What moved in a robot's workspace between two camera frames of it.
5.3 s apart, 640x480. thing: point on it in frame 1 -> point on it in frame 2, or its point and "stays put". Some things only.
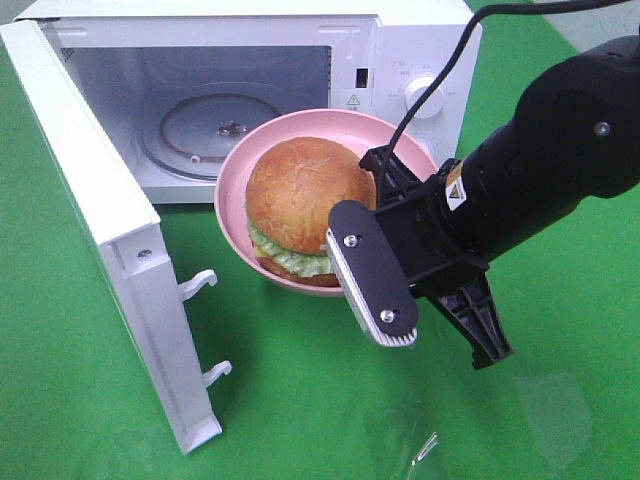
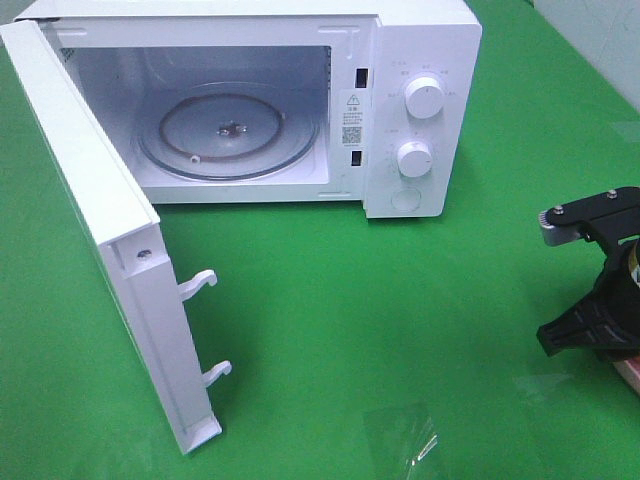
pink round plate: x=360 y=131 -> x=629 y=370
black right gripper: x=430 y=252 -> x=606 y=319
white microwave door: x=139 y=277 stays put
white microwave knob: x=432 y=104 stays put
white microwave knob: x=431 y=145 -> x=414 y=159
